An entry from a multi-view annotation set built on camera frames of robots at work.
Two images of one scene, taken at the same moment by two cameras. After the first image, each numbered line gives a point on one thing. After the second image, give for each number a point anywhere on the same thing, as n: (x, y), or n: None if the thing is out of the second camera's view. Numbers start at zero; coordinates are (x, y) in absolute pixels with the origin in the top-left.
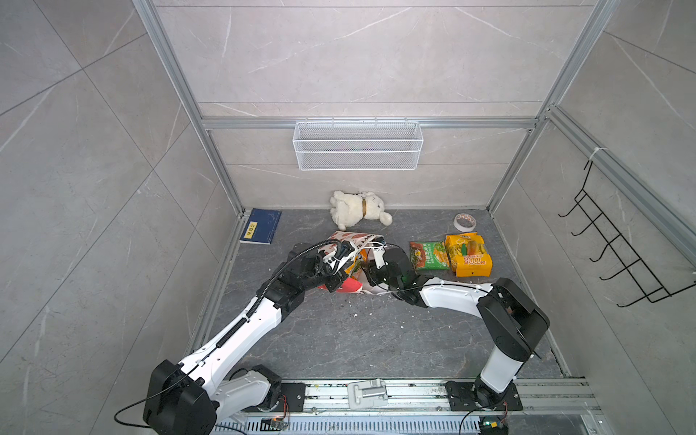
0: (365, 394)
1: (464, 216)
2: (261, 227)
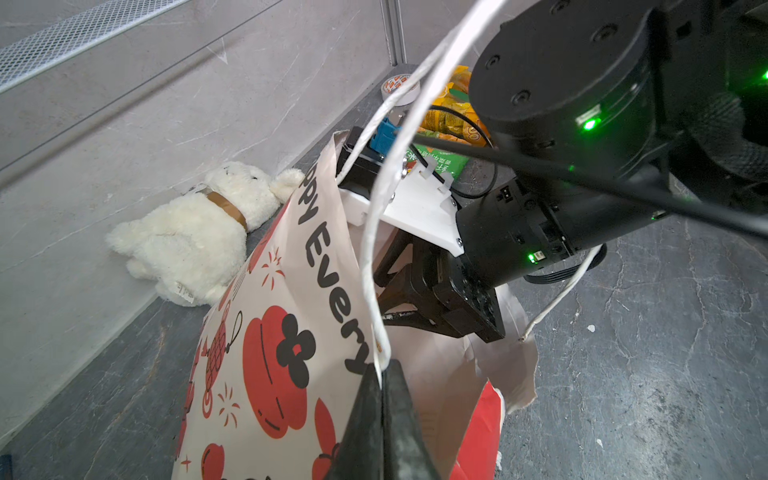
0: None
1: (393, 82)
2: (6, 467)
